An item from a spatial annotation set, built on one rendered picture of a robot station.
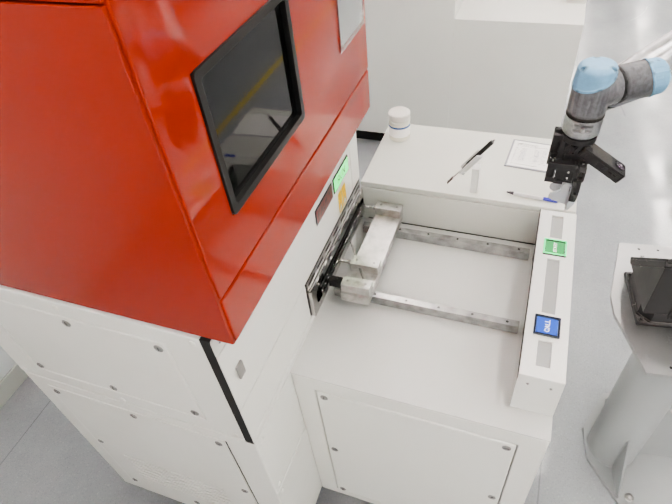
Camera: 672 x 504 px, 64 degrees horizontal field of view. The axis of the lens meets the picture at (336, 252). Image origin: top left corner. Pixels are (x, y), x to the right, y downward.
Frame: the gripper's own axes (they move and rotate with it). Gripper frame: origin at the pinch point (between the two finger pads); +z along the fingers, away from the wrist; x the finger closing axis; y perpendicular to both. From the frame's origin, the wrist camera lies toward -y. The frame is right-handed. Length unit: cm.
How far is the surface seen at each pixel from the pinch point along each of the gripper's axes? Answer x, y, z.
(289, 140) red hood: 33, 54, -33
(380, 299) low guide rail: 19, 42, 26
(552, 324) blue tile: 25.4, -0.3, 14.3
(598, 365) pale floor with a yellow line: -37, -32, 111
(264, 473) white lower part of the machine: 66, 60, 46
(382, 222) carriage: -8, 49, 23
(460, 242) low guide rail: -8.0, 25.5, 26.0
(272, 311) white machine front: 46, 59, 4
